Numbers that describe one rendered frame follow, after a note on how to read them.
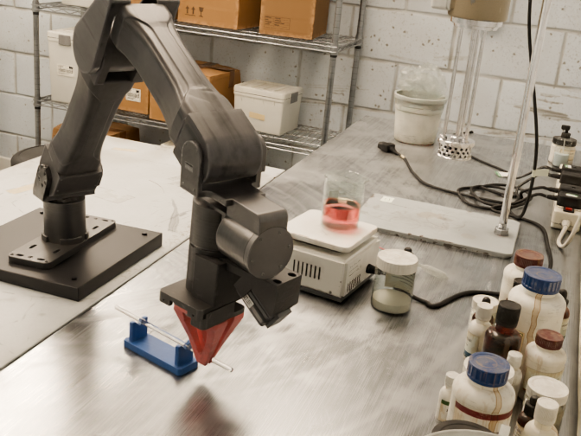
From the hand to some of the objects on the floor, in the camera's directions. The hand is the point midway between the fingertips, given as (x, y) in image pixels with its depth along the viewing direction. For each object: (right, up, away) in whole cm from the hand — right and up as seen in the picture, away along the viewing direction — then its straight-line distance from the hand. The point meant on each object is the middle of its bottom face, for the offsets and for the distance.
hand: (204, 356), depth 92 cm
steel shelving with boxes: (-41, +10, +290) cm, 293 cm away
